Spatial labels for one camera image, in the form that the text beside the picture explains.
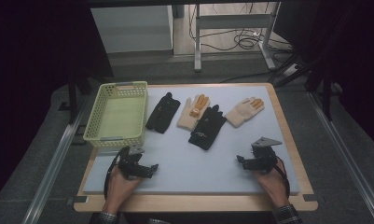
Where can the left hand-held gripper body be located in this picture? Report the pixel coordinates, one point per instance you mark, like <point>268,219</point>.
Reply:
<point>130,161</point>

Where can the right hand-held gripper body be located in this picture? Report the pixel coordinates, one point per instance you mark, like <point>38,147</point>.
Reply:
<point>262,157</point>

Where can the black glove with white print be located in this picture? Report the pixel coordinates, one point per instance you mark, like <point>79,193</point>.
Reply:
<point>208,127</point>

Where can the pale green plastic basket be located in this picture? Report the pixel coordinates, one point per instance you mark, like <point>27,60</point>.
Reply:
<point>122,112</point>

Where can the person's left hand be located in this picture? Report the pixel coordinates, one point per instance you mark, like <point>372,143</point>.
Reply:
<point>121,186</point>

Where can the person's right hand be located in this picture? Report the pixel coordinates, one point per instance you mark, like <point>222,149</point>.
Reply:
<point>273,185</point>

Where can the light blue foam mat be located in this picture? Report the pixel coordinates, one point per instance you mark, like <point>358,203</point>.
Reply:
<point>187,169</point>

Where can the beige glove orange fingers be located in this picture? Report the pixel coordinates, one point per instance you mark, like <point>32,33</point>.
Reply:
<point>243,112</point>

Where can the beige glove orange round patch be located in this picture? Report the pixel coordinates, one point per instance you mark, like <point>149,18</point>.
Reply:
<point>192,113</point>

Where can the black stand leg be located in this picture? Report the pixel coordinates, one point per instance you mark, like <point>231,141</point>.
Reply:
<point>72,99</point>

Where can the black tripod stand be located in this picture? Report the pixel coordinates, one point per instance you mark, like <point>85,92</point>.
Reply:
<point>326,93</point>

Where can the white power strip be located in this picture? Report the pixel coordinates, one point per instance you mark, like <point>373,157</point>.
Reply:
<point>291,70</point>

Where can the white cabinet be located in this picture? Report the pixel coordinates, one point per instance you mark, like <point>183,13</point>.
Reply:
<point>131,28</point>

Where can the aluminium rail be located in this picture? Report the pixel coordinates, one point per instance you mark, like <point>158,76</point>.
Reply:
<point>346,155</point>
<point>52,168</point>

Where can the grey metal desk frame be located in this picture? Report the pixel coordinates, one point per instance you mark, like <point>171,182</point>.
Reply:
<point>232,21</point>

